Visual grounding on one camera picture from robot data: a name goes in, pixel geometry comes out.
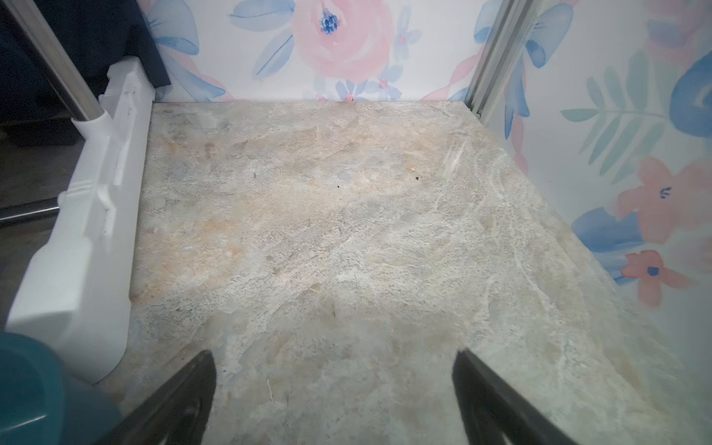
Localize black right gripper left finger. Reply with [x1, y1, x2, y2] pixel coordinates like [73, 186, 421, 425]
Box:
[98, 350, 217, 444]

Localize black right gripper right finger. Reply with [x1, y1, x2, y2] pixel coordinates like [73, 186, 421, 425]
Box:
[452, 349, 574, 445]

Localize navy blue shorts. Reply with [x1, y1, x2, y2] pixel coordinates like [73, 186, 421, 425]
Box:
[1, 0, 170, 123]

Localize dark teal plastic bin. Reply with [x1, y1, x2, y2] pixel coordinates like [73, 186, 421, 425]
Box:
[1, 334, 122, 444]

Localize white metal clothes rack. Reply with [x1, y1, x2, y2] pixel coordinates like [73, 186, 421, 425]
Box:
[1, 1, 155, 383]

